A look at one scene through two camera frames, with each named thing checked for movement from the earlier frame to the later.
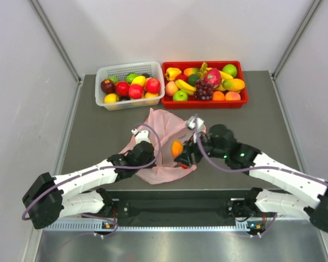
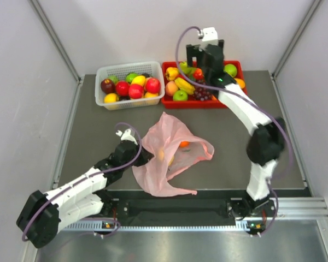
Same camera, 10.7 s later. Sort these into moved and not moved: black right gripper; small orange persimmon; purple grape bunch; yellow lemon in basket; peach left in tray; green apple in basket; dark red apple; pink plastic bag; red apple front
Moved: pink plastic bag; small orange persimmon; black right gripper
Not moved: red apple front; purple grape bunch; green apple in basket; peach left in tray; dark red apple; yellow lemon in basket
